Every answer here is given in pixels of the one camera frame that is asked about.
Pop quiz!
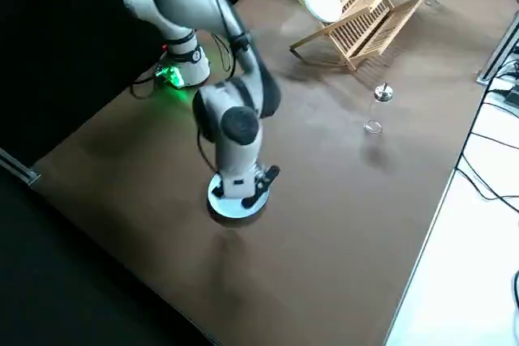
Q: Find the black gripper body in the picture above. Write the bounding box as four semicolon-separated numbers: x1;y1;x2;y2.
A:
253;164;281;193

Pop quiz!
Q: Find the wooden slatted dish rack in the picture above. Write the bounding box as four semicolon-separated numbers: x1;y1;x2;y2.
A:
286;0;423;72

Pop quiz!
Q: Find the clear bottle silver cap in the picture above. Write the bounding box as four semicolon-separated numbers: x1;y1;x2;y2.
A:
362;82;395;136

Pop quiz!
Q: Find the aluminium table corner rail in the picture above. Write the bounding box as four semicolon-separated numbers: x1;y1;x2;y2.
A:
0;146;42;186

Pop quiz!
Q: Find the aluminium frame post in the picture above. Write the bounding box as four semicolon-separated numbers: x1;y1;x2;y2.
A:
474;9;519;84

